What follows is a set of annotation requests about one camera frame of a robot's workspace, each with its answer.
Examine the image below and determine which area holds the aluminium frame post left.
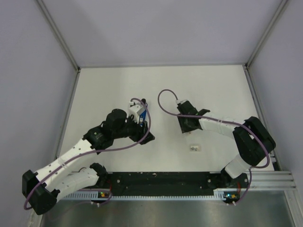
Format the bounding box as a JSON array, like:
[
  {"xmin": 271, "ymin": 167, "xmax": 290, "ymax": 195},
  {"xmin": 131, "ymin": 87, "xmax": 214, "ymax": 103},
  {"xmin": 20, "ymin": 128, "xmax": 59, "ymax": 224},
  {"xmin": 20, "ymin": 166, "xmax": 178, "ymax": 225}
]
[{"xmin": 35, "ymin": 0, "xmax": 80, "ymax": 72}]

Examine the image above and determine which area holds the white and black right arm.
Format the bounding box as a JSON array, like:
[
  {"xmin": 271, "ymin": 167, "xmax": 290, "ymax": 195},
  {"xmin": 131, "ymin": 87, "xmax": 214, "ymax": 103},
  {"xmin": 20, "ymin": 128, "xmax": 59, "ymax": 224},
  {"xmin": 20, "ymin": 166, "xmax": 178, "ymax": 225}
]
[{"xmin": 177, "ymin": 100, "xmax": 276, "ymax": 188}]

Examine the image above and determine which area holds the aluminium frame post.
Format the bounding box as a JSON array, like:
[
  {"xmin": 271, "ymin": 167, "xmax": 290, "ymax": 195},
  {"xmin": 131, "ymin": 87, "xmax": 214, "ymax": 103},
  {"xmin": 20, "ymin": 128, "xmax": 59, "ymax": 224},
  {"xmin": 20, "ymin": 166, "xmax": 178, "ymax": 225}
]
[
  {"xmin": 35, "ymin": 0, "xmax": 80, "ymax": 72},
  {"xmin": 244, "ymin": 0, "xmax": 290, "ymax": 70}
]

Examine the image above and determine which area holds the light blue slotted cable duct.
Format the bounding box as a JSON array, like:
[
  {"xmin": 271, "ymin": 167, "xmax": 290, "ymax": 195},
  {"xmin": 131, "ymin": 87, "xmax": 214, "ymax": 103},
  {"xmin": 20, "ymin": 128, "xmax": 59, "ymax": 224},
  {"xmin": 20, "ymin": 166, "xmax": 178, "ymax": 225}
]
[{"xmin": 62, "ymin": 191, "xmax": 226, "ymax": 201}]

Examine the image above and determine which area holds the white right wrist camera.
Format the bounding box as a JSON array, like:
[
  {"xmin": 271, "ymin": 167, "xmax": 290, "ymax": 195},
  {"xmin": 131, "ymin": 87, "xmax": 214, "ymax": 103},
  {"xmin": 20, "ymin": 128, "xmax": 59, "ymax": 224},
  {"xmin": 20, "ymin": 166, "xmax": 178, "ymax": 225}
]
[{"xmin": 176, "ymin": 99, "xmax": 187, "ymax": 105}]

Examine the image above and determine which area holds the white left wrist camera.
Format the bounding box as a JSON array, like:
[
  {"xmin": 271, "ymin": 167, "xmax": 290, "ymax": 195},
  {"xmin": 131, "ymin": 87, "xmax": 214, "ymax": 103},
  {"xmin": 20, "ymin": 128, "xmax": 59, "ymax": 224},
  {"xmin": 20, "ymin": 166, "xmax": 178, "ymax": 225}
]
[{"xmin": 128, "ymin": 101, "xmax": 145, "ymax": 123}]

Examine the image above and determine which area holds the aluminium frame post right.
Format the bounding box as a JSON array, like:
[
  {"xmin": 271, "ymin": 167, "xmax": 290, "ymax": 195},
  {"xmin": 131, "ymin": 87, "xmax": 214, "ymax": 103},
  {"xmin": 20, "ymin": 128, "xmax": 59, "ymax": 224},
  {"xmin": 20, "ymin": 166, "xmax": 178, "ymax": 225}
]
[{"xmin": 244, "ymin": 0, "xmax": 290, "ymax": 70}]

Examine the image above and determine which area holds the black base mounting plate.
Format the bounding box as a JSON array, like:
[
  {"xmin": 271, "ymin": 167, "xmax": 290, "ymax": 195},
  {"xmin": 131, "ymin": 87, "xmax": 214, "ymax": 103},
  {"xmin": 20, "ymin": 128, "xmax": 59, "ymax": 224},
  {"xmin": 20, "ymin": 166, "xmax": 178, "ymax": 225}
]
[{"xmin": 107, "ymin": 172, "xmax": 240, "ymax": 196}]

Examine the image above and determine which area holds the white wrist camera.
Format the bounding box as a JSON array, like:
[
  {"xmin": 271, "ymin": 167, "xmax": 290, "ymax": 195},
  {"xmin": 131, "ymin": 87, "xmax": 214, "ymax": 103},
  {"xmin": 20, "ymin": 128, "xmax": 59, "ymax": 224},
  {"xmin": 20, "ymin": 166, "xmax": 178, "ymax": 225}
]
[
  {"xmin": 128, "ymin": 101, "xmax": 145, "ymax": 123},
  {"xmin": 176, "ymin": 99, "xmax": 187, "ymax": 105}
]

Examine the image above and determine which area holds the aluminium frame rail front right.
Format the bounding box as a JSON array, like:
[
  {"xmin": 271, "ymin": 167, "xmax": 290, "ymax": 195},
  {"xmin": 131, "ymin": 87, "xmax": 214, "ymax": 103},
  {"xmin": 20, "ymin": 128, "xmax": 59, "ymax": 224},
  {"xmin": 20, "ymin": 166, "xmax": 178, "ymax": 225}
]
[{"xmin": 250, "ymin": 171, "xmax": 296, "ymax": 191}]

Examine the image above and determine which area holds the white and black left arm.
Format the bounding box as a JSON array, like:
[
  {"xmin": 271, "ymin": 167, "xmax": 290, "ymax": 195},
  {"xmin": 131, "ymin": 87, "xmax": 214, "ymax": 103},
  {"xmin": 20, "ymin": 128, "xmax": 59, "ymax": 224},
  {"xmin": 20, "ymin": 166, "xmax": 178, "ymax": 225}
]
[{"xmin": 22, "ymin": 109, "xmax": 155, "ymax": 215}]

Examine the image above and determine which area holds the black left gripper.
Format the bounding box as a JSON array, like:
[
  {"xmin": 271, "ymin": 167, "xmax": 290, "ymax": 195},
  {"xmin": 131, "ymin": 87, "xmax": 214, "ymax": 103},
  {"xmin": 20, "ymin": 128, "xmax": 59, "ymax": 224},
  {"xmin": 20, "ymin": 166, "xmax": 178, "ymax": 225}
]
[{"xmin": 113, "ymin": 113, "xmax": 154, "ymax": 145}]

